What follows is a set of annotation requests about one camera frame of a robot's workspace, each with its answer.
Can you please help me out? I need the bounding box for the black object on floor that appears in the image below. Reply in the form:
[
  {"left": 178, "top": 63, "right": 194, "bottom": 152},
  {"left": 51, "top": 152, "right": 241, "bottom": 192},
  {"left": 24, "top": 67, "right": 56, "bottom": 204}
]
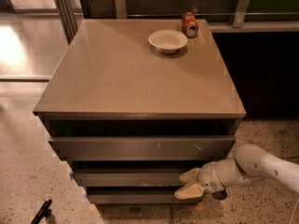
[{"left": 31, "top": 199, "right": 52, "bottom": 224}]

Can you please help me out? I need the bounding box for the metal shelf bracket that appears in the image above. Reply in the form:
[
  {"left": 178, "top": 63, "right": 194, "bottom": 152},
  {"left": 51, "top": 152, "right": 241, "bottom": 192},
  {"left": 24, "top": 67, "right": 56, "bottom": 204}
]
[
  {"left": 114, "top": 0, "right": 127, "bottom": 19},
  {"left": 231, "top": 0, "right": 250, "bottom": 28}
]

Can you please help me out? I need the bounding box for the white bowl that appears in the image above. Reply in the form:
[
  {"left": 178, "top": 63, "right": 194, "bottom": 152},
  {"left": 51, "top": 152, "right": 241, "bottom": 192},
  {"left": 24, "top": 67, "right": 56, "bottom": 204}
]
[{"left": 149, "top": 30, "right": 188, "bottom": 54}]

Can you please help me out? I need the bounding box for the white cable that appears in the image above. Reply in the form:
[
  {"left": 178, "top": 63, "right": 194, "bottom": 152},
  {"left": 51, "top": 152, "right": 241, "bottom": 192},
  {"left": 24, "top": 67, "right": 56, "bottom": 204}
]
[{"left": 289, "top": 198, "right": 299, "bottom": 224}]

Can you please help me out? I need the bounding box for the metal shelf bracket left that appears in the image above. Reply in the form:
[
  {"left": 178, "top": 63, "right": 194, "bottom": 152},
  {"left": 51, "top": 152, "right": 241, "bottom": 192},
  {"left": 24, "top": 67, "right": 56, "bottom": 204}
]
[{"left": 114, "top": 0, "right": 127, "bottom": 19}]

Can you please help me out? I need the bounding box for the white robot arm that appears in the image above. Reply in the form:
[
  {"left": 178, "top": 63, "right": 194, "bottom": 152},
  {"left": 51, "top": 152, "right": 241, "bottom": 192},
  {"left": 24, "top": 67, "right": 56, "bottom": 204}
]
[{"left": 175, "top": 145, "right": 299, "bottom": 201}]

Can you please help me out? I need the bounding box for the metal frame post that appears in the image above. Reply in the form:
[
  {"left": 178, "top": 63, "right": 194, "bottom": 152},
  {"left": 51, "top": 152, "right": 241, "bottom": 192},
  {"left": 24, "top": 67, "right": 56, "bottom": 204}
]
[{"left": 54, "top": 0, "right": 78, "bottom": 44}]

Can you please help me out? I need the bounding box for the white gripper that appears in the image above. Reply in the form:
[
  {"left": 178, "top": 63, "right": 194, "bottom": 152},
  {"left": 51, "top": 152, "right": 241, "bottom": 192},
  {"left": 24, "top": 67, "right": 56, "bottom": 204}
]
[{"left": 175, "top": 161, "right": 225, "bottom": 200}]

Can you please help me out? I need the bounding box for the orange soda can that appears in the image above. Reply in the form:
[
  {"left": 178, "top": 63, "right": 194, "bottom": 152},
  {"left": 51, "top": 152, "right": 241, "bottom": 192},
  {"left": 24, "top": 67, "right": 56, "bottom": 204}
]
[{"left": 181, "top": 12, "right": 198, "bottom": 37}]

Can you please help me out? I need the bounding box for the grey drawer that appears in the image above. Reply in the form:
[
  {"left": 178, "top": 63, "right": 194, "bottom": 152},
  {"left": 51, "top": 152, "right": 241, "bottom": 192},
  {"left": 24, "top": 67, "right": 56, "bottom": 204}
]
[
  {"left": 87, "top": 189, "right": 203, "bottom": 205},
  {"left": 73, "top": 169, "right": 186, "bottom": 187},
  {"left": 50, "top": 135, "right": 235, "bottom": 161}
]

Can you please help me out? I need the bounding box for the grey drawer cabinet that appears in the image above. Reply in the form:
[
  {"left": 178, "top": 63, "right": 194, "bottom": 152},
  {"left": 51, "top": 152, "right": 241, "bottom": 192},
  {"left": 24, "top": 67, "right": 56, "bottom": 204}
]
[{"left": 34, "top": 20, "right": 246, "bottom": 195}]

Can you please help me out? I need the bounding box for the metal shelf bracket right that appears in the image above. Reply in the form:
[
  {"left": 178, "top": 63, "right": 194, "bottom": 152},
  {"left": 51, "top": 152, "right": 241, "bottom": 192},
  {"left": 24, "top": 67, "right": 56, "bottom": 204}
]
[{"left": 231, "top": 0, "right": 250, "bottom": 28}]

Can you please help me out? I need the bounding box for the grey top drawer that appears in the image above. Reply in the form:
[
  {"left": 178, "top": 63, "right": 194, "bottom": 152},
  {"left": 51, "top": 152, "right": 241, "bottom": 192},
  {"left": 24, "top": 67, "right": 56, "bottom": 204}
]
[{"left": 50, "top": 135, "right": 235, "bottom": 161}]

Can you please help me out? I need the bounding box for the grey bottom drawer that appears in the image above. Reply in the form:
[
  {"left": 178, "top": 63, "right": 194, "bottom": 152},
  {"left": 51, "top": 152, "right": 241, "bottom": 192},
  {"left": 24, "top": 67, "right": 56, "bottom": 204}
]
[{"left": 87, "top": 189, "right": 203, "bottom": 205}]

